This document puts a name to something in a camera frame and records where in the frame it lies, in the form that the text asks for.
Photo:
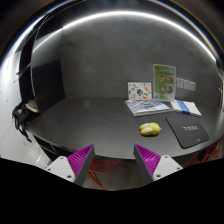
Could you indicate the black cabinet panel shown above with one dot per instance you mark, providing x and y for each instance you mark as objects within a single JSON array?
[{"x": 40, "y": 67}]

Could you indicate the yellow computer mouse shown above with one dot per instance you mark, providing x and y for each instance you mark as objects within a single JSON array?
[{"x": 150, "y": 129}]

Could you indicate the white sticker card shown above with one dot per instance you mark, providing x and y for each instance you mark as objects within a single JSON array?
[{"x": 139, "y": 91}]

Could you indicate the red chair frame right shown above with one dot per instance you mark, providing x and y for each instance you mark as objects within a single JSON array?
[{"x": 212, "y": 152}]

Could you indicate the red chair frame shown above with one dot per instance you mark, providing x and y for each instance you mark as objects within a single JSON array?
[
  {"x": 100, "y": 167},
  {"x": 212, "y": 152}
]

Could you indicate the blue white booklet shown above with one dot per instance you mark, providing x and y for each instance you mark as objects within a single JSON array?
[{"x": 185, "y": 107}]

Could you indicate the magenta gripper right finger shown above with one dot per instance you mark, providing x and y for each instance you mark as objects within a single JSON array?
[{"x": 153, "y": 166}]

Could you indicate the black mouse pad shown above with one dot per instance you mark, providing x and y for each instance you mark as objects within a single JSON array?
[{"x": 188, "y": 131}]

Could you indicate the green standing poster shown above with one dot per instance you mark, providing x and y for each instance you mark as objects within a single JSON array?
[{"x": 164, "y": 82}]

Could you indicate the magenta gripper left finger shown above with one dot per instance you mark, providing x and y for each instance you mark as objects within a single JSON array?
[{"x": 73, "y": 168}]

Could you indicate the black bag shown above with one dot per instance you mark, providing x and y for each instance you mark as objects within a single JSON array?
[{"x": 23, "y": 114}]

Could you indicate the patterned open book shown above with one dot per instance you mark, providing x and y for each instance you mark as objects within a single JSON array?
[{"x": 146, "y": 107}]

